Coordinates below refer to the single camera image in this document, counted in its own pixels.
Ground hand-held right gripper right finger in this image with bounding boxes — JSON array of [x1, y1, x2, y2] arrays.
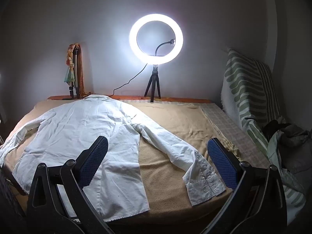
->
[[207, 138, 288, 234]]

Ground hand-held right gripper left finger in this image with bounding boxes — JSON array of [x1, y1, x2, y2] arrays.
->
[[26, 136, 115, 234]]

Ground white long-sleeved shirt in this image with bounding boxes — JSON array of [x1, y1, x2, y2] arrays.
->
[[0, 95, 227, 222]]

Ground black cloth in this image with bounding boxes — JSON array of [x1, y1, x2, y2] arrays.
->
[[264, 119, 292, 142]]

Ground beige blanket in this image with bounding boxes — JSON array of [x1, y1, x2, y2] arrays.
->
[[0, 99, 244, 226]]

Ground grey cloth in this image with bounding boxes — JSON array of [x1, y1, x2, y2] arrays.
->
[[267, 124, 312, 176]]

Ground green and white striped pillow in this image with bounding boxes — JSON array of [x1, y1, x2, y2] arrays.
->
[[221, 48, 306, 227]]

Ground orange cloth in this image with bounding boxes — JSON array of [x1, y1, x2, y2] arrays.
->
[[69, 43, 92, 98]]

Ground colourful printed scarf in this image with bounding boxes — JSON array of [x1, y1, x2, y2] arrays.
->
[[64, 44, 76, 86]]

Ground dark ribbed object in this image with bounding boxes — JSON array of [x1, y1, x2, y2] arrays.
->
[[0, 168, 27, 217]]

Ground black gooseneck phone holder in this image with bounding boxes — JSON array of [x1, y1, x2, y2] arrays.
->
[[155, 38, 176, 56]]

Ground black power cable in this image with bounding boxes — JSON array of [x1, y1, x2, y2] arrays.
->
[[107, 63, 148, 98]]

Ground black ring light tripod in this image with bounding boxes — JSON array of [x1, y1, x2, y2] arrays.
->
[[144, 65, 161, 103]]

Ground white ring light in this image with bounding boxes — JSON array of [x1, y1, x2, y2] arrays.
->
[[129, 14, 184, 65]]

